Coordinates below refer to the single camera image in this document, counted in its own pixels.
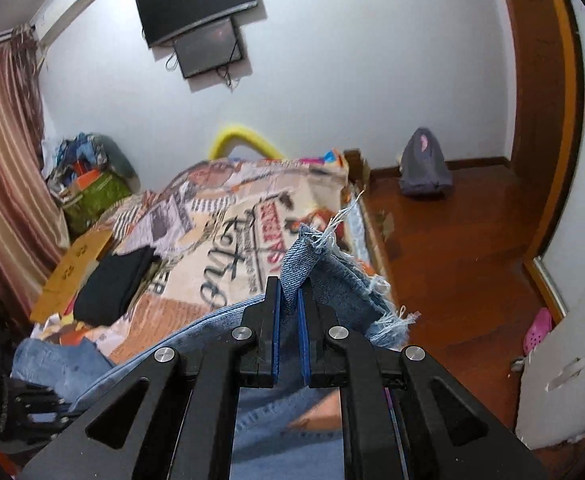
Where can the yellow foam tube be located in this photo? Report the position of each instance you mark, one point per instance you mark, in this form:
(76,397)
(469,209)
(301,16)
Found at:
(240,142)

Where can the pile of clutter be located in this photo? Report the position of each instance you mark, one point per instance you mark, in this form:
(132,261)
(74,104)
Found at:
(80,157)

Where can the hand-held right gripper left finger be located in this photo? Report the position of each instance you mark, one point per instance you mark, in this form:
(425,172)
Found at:
(275,320)

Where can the striped pink curtain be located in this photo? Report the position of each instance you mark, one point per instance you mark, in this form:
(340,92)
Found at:
(7,160)

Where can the grey bag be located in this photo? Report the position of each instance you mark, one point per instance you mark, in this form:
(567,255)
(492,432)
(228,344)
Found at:
(425,165)

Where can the printed blanket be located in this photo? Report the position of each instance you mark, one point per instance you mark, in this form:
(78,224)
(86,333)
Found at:
(212,220)

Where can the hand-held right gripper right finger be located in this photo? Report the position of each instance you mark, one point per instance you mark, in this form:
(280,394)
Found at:
(303,330)

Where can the green bag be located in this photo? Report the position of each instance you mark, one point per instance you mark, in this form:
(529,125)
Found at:
(95,197)

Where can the blue denim pants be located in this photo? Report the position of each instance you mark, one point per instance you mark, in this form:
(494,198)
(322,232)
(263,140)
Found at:
(332,280)

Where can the yellow cardboard piece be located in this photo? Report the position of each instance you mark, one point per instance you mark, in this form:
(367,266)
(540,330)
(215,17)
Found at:
(70,270)

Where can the black wall television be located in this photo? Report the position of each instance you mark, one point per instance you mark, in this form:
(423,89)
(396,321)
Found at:
(197,2)

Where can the wooden bed frame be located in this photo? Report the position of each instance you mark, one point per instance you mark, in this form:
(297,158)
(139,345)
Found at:
(372,220)

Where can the small black wall screen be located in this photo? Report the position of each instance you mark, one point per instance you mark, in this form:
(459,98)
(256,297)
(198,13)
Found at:
(207,47)

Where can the black folded cloth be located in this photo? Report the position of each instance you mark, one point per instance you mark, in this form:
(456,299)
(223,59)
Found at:
(112,282)

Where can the pink shoe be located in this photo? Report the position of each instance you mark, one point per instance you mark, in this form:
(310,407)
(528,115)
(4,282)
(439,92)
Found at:
(537,330)

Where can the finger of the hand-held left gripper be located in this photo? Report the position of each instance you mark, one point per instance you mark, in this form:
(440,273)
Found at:
(42,405)

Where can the brown wooden door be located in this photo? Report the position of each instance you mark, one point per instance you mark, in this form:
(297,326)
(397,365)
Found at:
(547,110)

